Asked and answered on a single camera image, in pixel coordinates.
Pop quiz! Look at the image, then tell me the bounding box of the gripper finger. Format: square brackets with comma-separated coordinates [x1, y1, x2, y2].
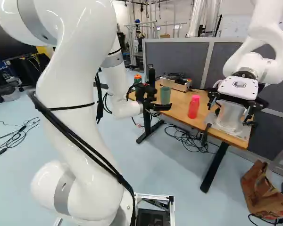
[152, 103, 173, 112]

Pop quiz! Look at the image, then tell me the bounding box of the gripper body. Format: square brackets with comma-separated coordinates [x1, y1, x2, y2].
[134, 82, 158, 110]

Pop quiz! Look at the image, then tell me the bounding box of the green cup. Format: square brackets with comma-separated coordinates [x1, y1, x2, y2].
[160, 86, 172, 105]

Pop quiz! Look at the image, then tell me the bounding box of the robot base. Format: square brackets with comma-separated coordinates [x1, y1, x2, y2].
[53, 192, 175, 226]

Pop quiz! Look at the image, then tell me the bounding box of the wooden table with black legs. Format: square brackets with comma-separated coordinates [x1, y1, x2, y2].
[127, 79, 253, 194]

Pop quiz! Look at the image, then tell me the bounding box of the silver metal case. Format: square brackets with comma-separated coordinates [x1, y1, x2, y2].
[159, 73, 194, 93]

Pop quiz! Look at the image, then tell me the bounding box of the pink plastic bottle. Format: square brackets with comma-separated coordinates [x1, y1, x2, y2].
[188, 94, 201, 119]

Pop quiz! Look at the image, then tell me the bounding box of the grey office partition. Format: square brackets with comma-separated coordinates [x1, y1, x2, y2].
[142, 37, 283, 176]

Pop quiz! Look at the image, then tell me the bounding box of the white robot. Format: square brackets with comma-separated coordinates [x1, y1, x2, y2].
[203, 0, 283, 142]

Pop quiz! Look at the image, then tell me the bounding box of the brown paper bag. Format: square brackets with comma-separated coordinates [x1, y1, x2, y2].
[240, 159, 283, 220]

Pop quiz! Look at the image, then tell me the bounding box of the black bottle with loop handle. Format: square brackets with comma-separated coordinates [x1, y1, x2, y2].
[148, 64, 157, 86]

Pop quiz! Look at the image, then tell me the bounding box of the black cable tangle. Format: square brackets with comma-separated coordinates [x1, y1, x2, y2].
[164, 124, 218, 155]

